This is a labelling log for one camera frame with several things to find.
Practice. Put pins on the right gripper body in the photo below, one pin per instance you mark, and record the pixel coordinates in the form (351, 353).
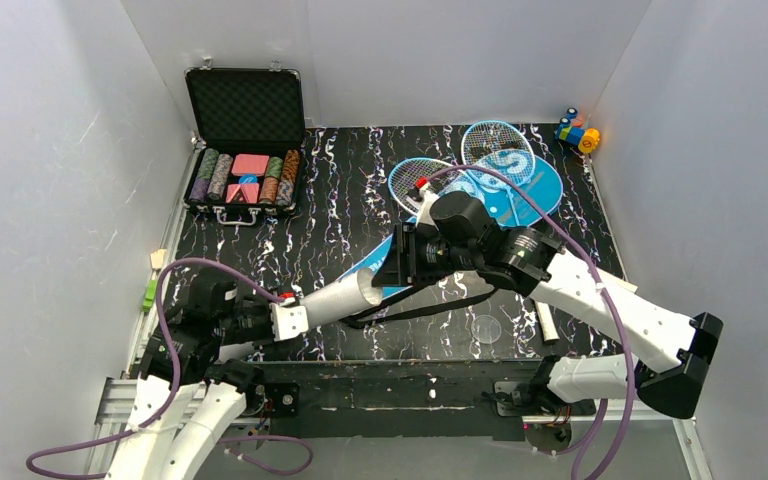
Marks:
(408, 255)

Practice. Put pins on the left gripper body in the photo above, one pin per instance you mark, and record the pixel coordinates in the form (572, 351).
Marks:
(264, 319)

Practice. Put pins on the white shuttlecock tube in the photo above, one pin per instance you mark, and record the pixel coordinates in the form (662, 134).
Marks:
(342, 298)

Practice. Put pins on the clear round tube lid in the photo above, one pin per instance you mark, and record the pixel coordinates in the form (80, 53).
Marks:
(486, 329)

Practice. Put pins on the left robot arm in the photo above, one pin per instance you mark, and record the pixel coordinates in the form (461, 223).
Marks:
(185, 398)

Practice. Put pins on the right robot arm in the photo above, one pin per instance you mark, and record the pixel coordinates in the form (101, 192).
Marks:
(671, 353)

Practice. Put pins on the left blue badminton racket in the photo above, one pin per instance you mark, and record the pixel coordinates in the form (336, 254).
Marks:
(403, 178)

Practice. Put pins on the blue badminton racket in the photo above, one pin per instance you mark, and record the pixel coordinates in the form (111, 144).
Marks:
(403, 178)
(499, 146)

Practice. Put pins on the right blue badminton racket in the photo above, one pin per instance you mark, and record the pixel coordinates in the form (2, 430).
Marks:
(499, 146)

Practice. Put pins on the beige wooden block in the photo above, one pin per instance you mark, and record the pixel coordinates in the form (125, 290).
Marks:
(157, 259)

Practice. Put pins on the blue racket bag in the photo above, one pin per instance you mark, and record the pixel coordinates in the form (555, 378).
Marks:
(545, 189)

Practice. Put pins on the black poker chip case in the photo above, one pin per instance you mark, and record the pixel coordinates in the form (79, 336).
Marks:
(245, 111)

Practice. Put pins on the colourful toy block train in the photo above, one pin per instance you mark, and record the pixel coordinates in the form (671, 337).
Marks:
(571, 130)

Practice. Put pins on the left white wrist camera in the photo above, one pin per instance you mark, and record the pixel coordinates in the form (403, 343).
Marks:
(289, 318)

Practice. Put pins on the green clip on rail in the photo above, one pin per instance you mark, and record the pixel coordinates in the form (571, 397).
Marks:
(149, 296)

